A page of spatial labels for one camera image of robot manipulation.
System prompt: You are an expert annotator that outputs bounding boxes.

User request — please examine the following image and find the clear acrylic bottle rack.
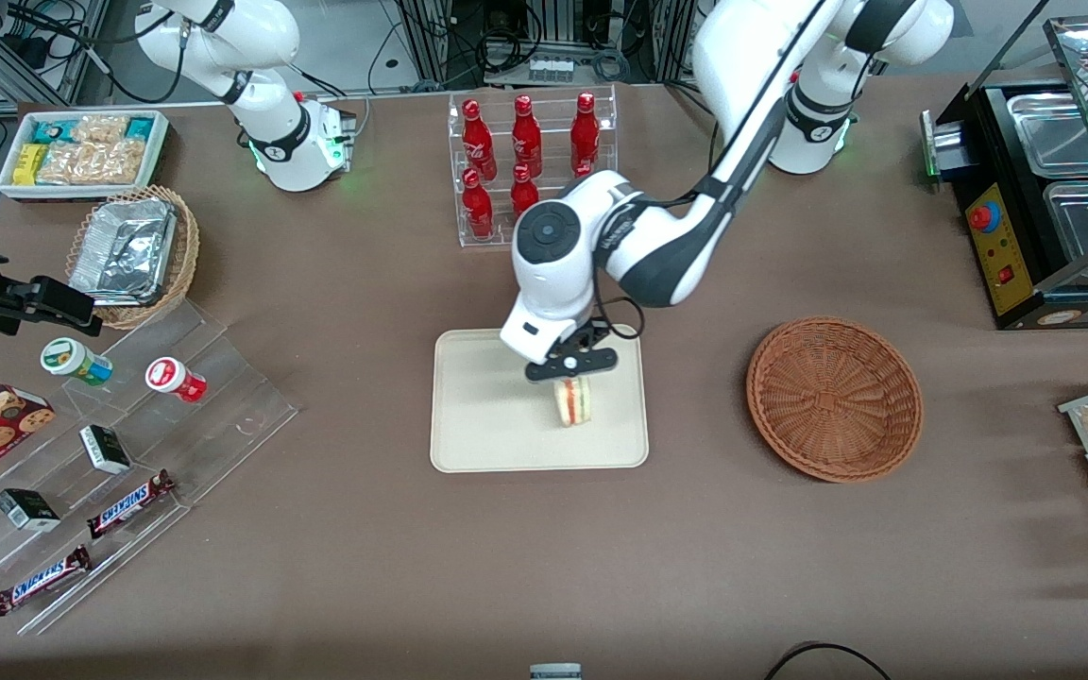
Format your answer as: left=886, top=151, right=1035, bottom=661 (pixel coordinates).
left=448, top=83, right=619, bottom=248

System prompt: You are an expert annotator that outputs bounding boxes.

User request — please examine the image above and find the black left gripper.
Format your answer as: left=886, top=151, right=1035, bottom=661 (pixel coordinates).
left=524, top=320, right=620, bottom=383

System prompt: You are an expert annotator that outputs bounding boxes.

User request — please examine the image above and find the black looped floor cable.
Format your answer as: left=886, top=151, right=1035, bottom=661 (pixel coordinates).
left=763, top=642, right=893, bottom=680

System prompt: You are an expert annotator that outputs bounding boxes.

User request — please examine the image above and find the small black carton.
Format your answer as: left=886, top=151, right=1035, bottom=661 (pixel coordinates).
left=0, top=488, right=61, bottom=532
left=79, top=424, right=132, bottom=475

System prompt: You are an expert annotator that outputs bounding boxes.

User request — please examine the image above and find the triangular sandwich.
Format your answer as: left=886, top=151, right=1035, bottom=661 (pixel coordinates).
left=553, top=376, right=596, bottom=429

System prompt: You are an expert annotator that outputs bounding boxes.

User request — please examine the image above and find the clear acrylic stepped display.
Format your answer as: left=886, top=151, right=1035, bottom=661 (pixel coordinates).
left=0, top=297, right=299, bottom=636

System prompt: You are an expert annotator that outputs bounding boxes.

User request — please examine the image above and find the green lid snack cup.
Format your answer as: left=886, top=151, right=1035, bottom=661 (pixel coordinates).
left=41, top=337, right=114, bottom=386

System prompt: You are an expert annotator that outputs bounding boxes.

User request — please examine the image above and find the round brown wicker basket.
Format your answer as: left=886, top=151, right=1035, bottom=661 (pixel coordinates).
left=746, top=315, right=925, bottom=484

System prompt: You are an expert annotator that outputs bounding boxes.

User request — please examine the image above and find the beige rectangular tray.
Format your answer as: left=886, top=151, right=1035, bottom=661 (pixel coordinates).
left=430, top=324, right=650, bottom=473

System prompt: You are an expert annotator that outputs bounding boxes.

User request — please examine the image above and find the aluminium foil container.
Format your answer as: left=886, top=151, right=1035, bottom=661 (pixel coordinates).
left=69, top=198, right=178, bottom=307

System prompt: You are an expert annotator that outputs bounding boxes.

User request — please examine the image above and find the red lid snack cup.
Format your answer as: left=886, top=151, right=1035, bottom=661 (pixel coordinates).
left=145, top=357, right=208, bottom=404

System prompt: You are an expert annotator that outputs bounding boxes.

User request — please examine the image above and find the light oval wicker basket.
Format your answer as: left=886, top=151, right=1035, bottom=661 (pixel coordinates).
left=65, top=185, right=200, bottom=330

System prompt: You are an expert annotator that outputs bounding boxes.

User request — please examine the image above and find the white plastic snack bin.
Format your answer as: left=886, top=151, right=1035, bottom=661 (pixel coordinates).
left=0, top=110, right=171, bottom=201

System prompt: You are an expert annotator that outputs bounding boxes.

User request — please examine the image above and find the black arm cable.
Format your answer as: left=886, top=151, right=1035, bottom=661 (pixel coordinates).
left=596, top=0, right=833, bottom=343

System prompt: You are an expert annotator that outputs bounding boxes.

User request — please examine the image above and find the Snickers chocolate bar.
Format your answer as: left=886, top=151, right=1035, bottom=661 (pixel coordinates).
left=86, top=469, right=177, bottom=539
left=0, top=545, right=92, bottom=617

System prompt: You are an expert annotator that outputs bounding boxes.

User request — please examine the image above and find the black food warmer cabinet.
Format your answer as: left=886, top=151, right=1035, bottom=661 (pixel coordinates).
left=920, top=0, right=1088, bottom=332

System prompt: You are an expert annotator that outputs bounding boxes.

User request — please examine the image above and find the clear bag of crackers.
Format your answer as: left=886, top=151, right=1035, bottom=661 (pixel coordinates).
left=37, top=140, right=147, bottom=186

